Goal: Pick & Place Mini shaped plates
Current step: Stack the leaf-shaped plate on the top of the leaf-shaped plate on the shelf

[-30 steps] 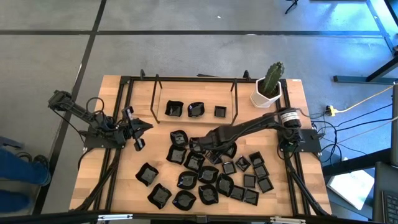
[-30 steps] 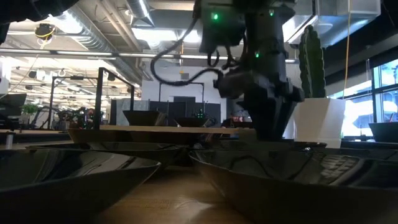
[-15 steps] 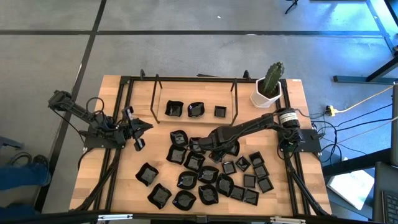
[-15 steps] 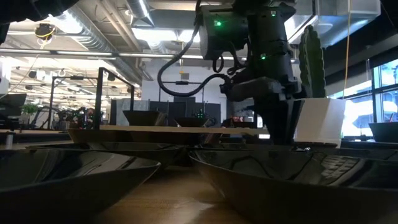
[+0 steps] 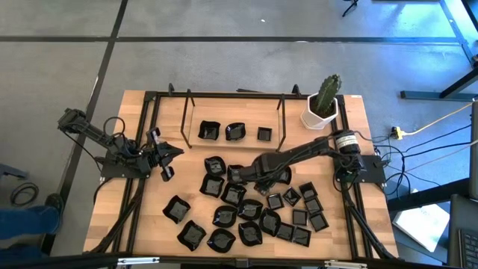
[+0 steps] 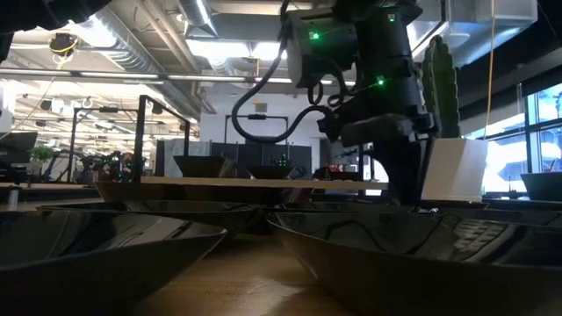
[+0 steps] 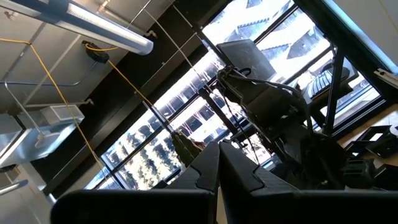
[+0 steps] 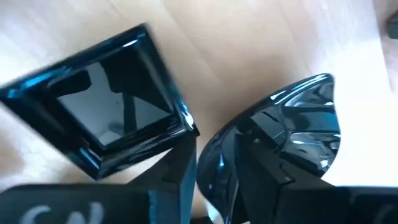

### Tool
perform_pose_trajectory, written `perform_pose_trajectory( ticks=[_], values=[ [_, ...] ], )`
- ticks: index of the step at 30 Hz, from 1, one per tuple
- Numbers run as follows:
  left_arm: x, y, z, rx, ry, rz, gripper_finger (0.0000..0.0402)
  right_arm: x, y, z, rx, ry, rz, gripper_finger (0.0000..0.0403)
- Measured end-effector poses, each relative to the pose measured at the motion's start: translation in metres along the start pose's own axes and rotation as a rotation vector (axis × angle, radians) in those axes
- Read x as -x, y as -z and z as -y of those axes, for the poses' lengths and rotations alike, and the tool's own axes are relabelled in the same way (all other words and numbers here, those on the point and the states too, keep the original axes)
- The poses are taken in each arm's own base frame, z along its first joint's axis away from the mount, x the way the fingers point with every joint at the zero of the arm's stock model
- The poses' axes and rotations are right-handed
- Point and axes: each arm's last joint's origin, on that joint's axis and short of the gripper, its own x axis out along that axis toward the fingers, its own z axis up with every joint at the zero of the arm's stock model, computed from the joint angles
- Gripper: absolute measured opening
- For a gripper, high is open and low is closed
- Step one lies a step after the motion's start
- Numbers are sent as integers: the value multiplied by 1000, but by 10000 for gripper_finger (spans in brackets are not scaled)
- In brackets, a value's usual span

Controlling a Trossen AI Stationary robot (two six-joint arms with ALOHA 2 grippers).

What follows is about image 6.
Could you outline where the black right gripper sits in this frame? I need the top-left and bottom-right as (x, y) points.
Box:
(318, 103), (440, 206)

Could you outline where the small black square plate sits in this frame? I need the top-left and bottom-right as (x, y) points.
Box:
(412, 200), (489, 212)
(328, 170), (365, 182)

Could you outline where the white faceted plant pot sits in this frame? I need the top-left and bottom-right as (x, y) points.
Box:
(421, 138), (488, 203)

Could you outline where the person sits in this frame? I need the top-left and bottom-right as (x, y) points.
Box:
(313, 162), (352, 181)
(118, 151), (135, 181)

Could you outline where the green cactus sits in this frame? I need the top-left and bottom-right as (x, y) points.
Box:
(421, 34), (461, 140)

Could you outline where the dark office partition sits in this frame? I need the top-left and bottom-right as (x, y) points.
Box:
(210, 135), (313, 180)

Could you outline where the dark tapered tub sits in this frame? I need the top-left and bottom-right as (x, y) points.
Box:
(520, 172), (562, 203)

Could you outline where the bright ceiling light panel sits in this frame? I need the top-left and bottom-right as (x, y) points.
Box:
(184, 38), (289, 62)

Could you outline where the distant wooden table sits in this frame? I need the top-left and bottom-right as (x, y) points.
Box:
(0, 182), (102, 211)

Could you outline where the green potted plant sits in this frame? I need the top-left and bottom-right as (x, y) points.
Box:
(29, 147), (56, 179)

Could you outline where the dark monitor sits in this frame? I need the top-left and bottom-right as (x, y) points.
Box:
(0, 131), (40, 179)

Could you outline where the black window frame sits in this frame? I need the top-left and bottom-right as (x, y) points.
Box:
(524, 83), (562, 175)

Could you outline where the yellow hanging cable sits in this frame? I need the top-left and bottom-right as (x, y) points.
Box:
(484, 0), (497, 129)

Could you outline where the wooden shelf black metal frame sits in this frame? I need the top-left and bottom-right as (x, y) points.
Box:
(133, 94), (400, 205)

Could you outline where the large metal duct box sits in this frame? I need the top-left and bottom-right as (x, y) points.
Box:
(447, 0), (539, 49)

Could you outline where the silver corrugated air duct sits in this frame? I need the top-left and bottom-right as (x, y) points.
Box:
(94, 0), (216, 119)

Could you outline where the ceiling device with yellow cable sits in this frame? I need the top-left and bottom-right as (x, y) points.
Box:
(47, 32), (80, 69)

